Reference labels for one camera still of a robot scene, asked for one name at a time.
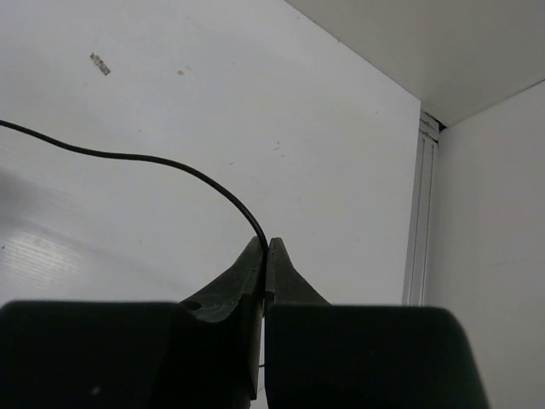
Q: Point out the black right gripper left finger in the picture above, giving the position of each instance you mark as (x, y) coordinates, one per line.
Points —
(225, 332)

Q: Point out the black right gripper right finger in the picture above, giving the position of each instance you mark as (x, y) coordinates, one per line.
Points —
(283, 283)

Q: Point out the aluminium rail right side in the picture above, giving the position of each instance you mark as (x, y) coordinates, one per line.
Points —
(421, 211)

